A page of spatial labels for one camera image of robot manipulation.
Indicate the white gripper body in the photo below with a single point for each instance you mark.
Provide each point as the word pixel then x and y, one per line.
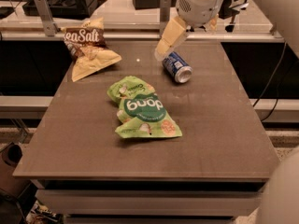
pixel 199 10

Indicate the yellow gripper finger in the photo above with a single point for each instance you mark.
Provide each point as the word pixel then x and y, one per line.
pixel 174 34
pixel 213 24

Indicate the blue pepsi can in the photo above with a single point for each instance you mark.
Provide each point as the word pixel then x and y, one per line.
pixel 177 68

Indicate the black office chair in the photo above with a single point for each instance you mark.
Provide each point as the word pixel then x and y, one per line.
pixel 228 10

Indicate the sea salt chips bag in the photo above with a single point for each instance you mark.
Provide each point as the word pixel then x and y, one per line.
pixel 88 47

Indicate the green popcorn bag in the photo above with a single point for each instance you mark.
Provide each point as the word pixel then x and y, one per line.
pixel 141 113

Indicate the black box on floor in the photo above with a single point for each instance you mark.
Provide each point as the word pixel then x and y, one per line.
pixel 74 9

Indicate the white drawer front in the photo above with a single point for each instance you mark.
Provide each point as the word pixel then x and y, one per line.
pixel 149 203

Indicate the middle metal glass bracket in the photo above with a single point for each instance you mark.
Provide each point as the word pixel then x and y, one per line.
pixel 164 14

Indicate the metal glass bracket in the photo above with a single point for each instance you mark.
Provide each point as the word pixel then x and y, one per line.
pixel 273 30
pixel 43 9
pixel 164 14

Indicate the right metal glass bracket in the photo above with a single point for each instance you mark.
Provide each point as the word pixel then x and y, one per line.
pixel 273 30

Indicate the left metal glass bracket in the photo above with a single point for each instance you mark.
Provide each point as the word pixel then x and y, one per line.
pixel 43 9

